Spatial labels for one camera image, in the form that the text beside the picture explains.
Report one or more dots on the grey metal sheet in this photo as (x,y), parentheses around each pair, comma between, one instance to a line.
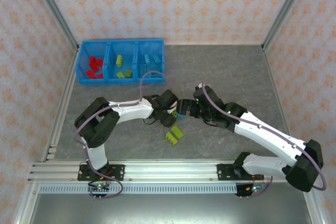
(170,211)

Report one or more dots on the small green lego brick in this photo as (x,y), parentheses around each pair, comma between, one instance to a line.
(128,73)
(174,114)

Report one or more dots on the small circuit board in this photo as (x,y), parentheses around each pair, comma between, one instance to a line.
(99,187)
(253,188)

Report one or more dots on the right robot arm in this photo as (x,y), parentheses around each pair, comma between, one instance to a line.
(270,137)

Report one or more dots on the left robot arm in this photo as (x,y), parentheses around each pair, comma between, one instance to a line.
(131,110)

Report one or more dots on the aluminium side rail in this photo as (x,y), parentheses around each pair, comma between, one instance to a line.
(271,77)
(70,77)

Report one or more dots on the small blue lego brick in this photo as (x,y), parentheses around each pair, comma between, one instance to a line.
(180,116)

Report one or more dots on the aluminium frame bar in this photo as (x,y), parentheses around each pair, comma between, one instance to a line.
(313,205)
(26,205)

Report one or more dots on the red lego brick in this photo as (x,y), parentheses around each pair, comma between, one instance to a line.
(99,62)
(100,76)
(93,67)
(90,74)
(92,58)

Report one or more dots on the aluminium frame post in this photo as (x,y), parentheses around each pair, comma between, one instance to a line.
(287,9)
(53,9)

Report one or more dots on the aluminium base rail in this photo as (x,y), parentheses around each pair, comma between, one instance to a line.
(170,171)

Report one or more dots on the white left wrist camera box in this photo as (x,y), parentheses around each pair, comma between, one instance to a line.
(172,109)

